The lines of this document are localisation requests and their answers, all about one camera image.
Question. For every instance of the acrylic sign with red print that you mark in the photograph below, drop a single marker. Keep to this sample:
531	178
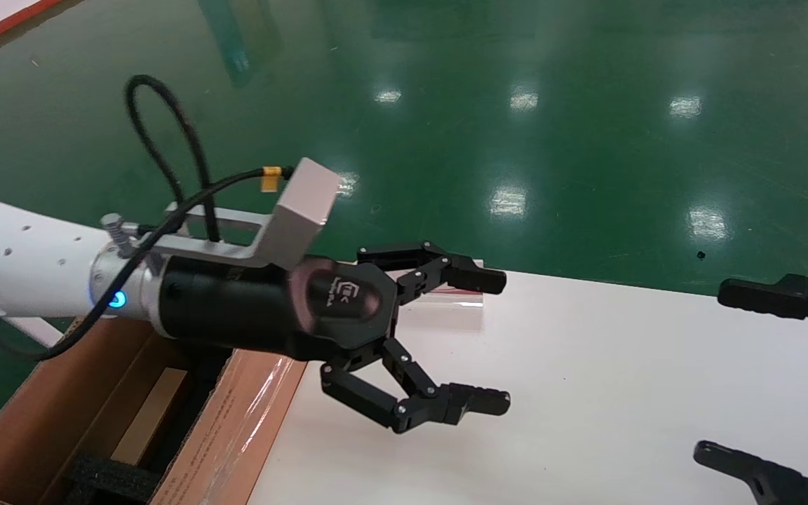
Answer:
460	300

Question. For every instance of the large cardboard box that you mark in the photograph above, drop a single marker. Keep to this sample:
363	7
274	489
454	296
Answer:
236	428

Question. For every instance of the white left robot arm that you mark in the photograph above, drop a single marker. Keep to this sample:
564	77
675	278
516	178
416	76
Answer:
25	259

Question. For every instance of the black foam padding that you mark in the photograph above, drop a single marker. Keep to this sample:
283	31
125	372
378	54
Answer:
113	480

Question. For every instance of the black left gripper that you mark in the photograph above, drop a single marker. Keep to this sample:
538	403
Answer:
271	308

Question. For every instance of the white pipe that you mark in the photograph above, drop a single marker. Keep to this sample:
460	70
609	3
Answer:
32	330

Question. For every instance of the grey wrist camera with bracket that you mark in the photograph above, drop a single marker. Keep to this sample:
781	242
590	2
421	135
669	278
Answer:
306	203

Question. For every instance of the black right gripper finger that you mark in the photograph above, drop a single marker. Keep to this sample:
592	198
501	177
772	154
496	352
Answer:
748	470
762	298

